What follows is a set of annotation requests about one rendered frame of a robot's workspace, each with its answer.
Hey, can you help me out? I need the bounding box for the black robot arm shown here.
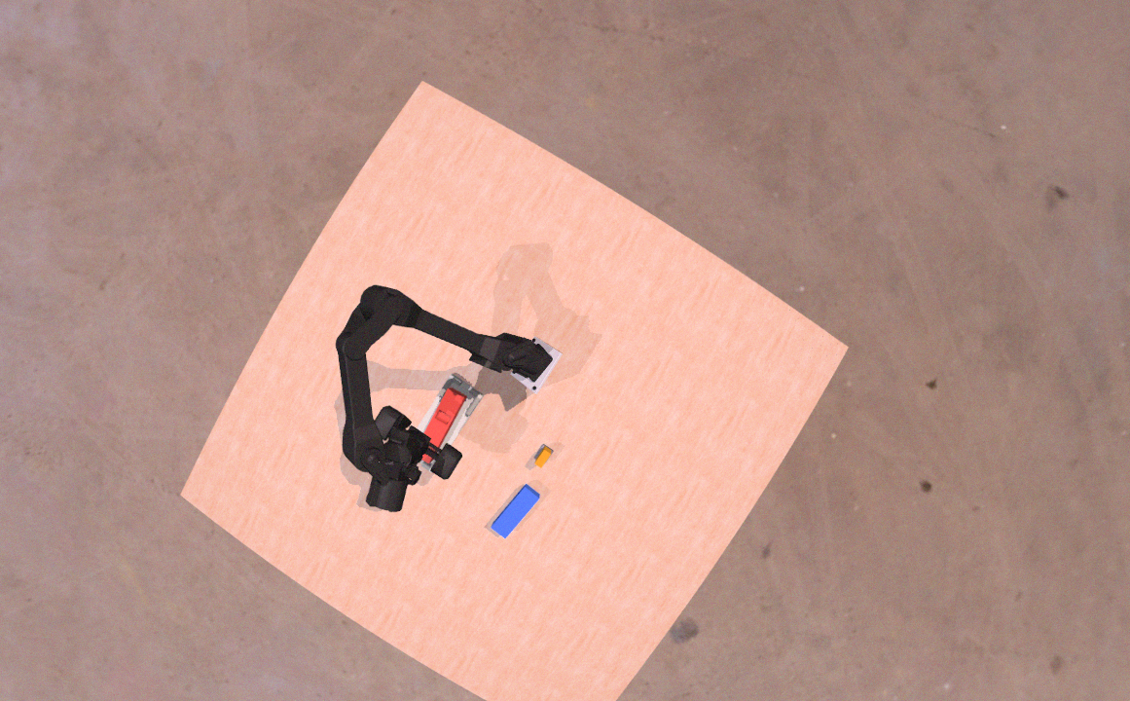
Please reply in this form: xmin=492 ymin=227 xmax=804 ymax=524
xmin=334 ymin=284 xmax=553 ymax=513

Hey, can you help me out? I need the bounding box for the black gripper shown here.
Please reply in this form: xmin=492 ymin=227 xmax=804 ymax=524
xmin=374 ymin=405 xmax=462 ymax=481

